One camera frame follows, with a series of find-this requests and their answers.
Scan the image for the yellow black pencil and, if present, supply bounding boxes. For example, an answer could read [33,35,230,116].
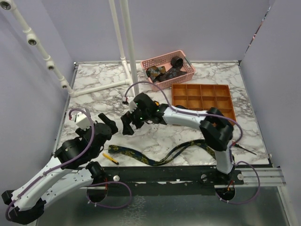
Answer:
[103,153,119,165]

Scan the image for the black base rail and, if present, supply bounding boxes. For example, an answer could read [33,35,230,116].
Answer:
[77,164,245,196]

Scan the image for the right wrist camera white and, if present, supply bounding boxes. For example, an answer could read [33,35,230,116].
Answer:
[128,101,137,113]

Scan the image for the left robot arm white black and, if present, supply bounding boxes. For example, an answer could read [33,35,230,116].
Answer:
[1,113,118,225]

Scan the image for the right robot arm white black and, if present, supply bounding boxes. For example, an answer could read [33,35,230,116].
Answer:
[121,93,234,184]

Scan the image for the orange compartment tray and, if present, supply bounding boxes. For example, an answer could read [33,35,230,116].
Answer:
[171,84,236,120]

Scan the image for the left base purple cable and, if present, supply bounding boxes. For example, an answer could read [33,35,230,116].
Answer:
[86,180,133,210]

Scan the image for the white pvc pipe rack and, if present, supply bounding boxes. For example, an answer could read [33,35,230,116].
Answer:
[0,0,138,97]

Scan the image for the blue yellow floral tie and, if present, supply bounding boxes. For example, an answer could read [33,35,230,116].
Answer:
[108,139,217,167]

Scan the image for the pink plastic basket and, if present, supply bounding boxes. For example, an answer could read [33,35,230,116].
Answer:
[141,50,195,91]

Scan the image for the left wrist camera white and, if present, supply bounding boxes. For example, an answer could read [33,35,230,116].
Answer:
[74,112,90,130]

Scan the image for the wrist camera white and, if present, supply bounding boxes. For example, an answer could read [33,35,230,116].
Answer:
[128,101,137,113]
[74,112,90,130]

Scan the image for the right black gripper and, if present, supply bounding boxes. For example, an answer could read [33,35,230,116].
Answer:
[120,105,150,136]

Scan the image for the dark blue-patterned tie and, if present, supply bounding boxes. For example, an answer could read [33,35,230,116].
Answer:
[158,68,187,82]

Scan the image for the dark orange-patterned tie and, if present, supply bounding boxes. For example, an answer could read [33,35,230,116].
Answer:
[146,66,167,83]

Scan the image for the rolled brown tie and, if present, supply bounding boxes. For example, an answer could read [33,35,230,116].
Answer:
[170,56,183,69]

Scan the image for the orange handled screwdriver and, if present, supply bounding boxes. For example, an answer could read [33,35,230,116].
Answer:
[233,143,257,155]

